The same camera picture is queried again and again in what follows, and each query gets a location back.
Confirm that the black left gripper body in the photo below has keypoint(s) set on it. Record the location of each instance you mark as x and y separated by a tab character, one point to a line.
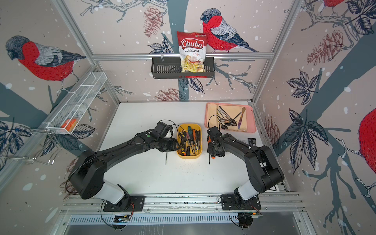
167	145

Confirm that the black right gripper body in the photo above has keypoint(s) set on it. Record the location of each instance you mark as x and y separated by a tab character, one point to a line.
210	149

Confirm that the orange black large screwdriver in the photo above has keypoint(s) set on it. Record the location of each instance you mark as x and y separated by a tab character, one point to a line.
211	158

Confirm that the yellow storage box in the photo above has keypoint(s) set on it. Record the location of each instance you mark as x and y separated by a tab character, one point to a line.
189	139

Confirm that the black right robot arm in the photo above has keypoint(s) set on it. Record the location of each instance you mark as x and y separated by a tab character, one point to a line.
263	169

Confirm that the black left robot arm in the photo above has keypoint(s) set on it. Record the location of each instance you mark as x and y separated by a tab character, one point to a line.
87	176

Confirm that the green black screwdriver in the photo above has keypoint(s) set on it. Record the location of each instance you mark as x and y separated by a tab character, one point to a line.
190	132

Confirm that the orange box in shelf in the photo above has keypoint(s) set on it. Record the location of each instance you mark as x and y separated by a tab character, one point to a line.
70	124

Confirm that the black spoon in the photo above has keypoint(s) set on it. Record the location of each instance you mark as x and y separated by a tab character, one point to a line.
221	120

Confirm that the beige tray liner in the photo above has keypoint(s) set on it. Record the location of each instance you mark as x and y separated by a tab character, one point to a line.
231	114

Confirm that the pink tray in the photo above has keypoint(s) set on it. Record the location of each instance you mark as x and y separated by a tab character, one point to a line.
250	120

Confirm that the Chuba cassava chips bag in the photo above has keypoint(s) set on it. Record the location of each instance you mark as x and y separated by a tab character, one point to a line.
192	49

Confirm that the wooden handled knife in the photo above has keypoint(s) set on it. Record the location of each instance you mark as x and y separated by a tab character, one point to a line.
241	117

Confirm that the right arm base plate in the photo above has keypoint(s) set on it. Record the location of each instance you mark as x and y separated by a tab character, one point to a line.
231	202

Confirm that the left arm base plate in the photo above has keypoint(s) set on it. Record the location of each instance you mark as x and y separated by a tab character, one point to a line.
128	204

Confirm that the white wire wall shelf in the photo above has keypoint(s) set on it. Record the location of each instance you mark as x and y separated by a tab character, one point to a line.
78	101

